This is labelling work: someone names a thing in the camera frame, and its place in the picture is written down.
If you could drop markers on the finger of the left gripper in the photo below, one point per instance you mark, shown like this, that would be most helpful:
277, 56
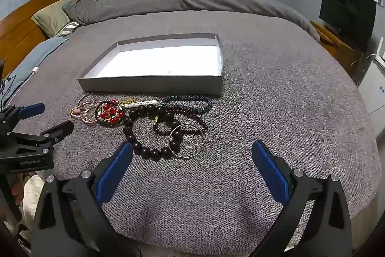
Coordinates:
59, 132
31, 111

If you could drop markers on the white appliance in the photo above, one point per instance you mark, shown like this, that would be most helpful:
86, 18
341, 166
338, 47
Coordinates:
371, 90

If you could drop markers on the blue blanket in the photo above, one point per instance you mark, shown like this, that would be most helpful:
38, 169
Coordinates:
26, 67

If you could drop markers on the olive green pillow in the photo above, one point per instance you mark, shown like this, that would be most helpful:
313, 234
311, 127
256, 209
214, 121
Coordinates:
52, 18

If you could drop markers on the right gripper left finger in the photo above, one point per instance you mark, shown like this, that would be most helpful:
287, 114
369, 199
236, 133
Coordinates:
69, 219

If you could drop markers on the wooden tv stand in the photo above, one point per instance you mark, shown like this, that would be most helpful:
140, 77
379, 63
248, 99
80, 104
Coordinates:
343, 53

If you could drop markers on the striped pillow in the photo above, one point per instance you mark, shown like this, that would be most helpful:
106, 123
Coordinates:
68, 29

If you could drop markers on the black television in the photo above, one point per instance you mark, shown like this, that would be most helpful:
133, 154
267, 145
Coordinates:
353, 20

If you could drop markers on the grey folded duvet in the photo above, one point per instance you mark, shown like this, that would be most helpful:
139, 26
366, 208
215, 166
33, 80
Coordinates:
87, 12

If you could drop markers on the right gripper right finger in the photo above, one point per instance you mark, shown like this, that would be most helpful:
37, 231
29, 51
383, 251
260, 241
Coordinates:
328, 230

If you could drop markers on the grey shallow cardboard tray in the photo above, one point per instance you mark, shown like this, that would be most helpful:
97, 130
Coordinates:
181, 64

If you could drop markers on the grey bed cover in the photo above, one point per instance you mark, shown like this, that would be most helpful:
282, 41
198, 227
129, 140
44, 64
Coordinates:
279, 85

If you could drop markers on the wooden headboard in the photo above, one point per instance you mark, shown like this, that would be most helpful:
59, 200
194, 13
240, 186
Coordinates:
19, 34

